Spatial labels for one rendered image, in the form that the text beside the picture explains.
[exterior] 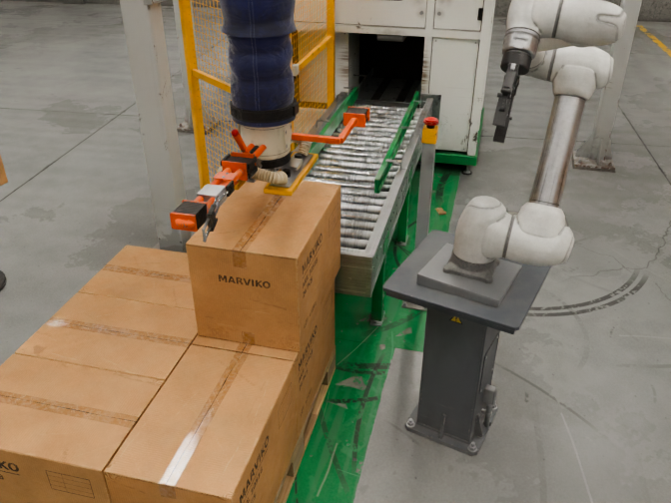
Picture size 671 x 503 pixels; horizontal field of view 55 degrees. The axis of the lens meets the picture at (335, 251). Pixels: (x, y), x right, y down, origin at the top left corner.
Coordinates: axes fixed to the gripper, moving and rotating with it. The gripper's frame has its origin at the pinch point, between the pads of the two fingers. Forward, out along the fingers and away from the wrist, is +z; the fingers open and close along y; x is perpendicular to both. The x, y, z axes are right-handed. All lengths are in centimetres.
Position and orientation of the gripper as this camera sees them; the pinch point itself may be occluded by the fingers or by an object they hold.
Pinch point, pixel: (499, 130)
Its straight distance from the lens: 176.2
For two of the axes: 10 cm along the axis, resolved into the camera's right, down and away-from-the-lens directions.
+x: 9.4, 2.3, -2.7
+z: -2.6, 9.6, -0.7
